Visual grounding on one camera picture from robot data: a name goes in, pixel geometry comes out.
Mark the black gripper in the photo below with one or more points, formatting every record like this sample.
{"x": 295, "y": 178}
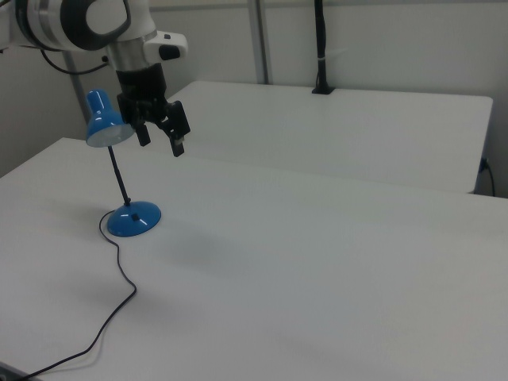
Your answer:
{"x": 141, "y": 91}

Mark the blue desk lamp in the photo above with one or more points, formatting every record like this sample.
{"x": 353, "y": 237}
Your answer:
{"x": 133, "y": 222}

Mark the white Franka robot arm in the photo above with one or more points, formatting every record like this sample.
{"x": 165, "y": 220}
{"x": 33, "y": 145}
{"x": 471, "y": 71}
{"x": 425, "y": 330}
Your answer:
{"x": 59, "y": 20}

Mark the slanted grey metal post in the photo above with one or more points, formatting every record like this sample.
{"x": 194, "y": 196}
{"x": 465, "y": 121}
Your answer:
{"x": 77, "y": 91}

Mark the grey metal partition post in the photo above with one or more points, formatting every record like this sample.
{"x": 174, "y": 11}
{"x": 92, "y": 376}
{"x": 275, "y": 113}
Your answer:
{"x": 262, "y": 39}

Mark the black clamped camera pole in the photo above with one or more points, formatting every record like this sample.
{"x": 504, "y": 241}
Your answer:
{"x": 321, "y": 47}

